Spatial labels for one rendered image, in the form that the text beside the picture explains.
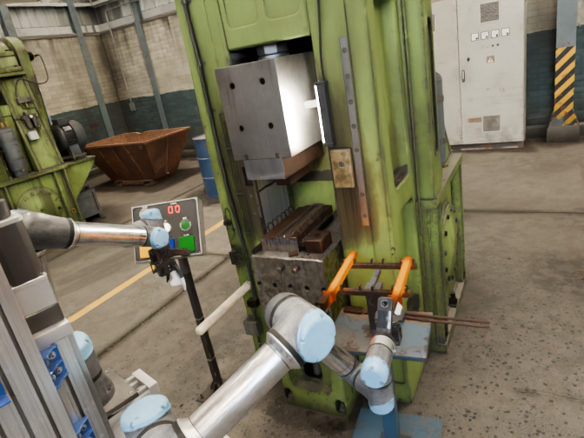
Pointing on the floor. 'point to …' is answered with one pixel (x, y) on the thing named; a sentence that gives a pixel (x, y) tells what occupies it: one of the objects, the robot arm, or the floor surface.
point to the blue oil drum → (205, 166)
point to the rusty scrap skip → (140, 155)
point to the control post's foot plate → (209, 391)
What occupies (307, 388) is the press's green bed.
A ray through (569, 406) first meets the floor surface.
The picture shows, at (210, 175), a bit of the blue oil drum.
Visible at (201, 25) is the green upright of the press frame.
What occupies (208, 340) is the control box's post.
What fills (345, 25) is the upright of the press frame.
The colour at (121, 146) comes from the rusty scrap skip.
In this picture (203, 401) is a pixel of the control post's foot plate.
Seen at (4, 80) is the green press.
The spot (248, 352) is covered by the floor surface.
